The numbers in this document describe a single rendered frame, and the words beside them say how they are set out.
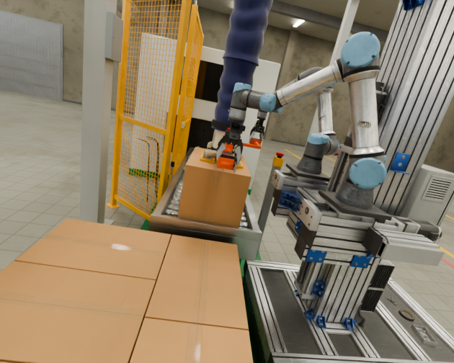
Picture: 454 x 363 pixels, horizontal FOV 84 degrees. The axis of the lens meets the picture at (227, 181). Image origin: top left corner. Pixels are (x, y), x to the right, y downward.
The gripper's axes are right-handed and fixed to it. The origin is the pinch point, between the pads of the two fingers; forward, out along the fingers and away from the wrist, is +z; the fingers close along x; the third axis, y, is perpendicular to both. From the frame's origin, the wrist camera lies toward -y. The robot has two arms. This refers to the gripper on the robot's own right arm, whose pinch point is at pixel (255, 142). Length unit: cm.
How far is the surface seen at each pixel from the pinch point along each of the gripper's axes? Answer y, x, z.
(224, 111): 39, -30, -20
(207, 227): 66, -28, 49
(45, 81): -923, -754, 45
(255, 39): 40, -21, -64
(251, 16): 41, -26, -75
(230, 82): 39, -30, -38
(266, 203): 10, 20, 48
